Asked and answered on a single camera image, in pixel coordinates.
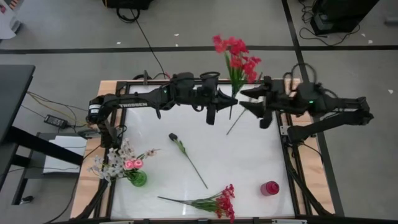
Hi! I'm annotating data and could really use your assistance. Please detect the black equipment case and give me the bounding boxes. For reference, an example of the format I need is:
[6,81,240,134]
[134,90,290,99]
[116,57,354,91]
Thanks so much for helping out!
[310,0,380,35]

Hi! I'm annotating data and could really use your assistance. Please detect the small white flower spray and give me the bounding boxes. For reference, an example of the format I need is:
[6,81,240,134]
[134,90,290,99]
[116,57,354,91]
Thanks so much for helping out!
[118,138,161,169]

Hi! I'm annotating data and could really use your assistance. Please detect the black desk leg frame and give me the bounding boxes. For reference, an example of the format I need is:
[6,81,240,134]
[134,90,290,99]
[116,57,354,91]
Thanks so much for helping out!
[0,126,85,206]

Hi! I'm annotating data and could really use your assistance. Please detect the green glass vase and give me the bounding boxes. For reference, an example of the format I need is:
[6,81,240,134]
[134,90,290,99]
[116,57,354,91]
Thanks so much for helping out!
[127,170,148,188]

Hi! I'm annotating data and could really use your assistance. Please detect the large white flower spray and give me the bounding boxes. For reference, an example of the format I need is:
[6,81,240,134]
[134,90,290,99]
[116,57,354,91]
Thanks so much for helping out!
[86,146,137,187]

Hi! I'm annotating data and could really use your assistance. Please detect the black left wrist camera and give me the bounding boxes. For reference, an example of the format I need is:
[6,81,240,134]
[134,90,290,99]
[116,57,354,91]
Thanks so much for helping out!
[201,76,220,91]

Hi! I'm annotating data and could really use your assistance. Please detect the white flat box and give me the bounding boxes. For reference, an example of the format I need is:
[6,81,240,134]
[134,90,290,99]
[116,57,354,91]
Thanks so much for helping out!
[43,135,88,174]

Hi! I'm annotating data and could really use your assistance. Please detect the black desk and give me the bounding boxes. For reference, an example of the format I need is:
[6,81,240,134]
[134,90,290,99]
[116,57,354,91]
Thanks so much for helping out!
[0,64,37,190]

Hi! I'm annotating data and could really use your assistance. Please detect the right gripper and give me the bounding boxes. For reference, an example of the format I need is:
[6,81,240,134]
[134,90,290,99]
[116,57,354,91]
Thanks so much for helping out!
[241,85,293,129]

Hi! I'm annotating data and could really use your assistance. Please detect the black power adapter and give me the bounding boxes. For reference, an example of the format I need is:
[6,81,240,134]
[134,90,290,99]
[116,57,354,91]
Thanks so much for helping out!
[44,114,69,129]

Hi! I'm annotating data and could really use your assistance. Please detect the wooden table board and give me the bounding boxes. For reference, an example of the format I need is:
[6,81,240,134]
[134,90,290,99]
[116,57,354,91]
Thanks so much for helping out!
[70,78,336,219]

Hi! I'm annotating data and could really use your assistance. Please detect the large red flower bunch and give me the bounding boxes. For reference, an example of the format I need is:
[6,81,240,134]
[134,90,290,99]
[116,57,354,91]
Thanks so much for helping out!
[157,184,236,224]

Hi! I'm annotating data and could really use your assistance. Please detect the white object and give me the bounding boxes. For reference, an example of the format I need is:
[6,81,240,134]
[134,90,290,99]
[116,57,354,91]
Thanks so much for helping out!
[0,0,24,40]

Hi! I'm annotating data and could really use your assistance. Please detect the tangled black cables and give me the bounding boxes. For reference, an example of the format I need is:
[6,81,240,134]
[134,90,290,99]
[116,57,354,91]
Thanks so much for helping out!
[298,0,361,47]

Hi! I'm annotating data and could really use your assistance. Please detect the black box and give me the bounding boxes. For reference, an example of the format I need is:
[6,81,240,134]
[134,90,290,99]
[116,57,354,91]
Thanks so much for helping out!
[102,0,153,10]

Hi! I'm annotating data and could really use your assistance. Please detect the black cable bundle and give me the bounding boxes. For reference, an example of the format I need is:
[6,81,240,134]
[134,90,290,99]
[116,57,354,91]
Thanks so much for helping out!
[76,183,109,219]
[287,146,332,216]

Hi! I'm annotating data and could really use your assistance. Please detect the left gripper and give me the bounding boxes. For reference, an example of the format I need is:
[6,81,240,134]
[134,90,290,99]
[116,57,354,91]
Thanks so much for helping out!
[198,89,239,126]

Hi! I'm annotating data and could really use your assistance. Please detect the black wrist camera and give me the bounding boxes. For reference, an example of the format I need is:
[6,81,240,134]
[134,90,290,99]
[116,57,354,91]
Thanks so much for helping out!
[201,76,220,91]
[263,76,276,91]

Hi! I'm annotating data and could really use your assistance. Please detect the small red flower spray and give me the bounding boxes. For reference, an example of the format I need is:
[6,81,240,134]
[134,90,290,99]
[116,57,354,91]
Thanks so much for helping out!
[212,34,262,121]

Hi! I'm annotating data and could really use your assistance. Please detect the black floor cable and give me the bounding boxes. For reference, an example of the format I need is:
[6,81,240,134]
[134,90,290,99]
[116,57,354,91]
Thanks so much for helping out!
[116,7,171,80]

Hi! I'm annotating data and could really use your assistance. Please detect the black table frame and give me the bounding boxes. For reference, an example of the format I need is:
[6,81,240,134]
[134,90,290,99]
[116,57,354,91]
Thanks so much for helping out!
[74,79,335,224]

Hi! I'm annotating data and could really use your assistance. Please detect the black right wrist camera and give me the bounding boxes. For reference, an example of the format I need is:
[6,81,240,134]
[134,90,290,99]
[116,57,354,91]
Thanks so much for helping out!
[263,76,276,91]

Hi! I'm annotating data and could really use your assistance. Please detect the coloured wires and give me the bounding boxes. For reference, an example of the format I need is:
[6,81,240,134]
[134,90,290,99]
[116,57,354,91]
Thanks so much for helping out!
[20,91,91,128]

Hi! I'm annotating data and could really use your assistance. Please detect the red vase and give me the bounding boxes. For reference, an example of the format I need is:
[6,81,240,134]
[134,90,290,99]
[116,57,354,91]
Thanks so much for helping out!
[260,180,280,197]

